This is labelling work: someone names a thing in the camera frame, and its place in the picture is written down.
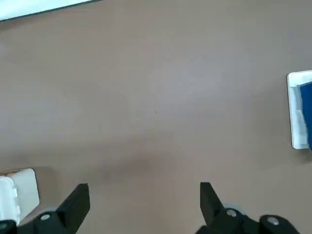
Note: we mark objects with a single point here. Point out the blue towel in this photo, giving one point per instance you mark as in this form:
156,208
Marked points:
307,109

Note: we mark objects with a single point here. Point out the translucent white box lid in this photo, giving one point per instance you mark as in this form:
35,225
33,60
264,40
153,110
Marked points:
7,195

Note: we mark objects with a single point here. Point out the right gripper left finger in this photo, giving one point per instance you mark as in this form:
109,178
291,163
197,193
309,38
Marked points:
63,214

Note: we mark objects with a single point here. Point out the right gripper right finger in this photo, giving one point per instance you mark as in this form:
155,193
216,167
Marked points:
219,219

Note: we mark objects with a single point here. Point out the white plastic preservation box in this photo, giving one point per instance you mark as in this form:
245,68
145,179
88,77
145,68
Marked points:
28,192

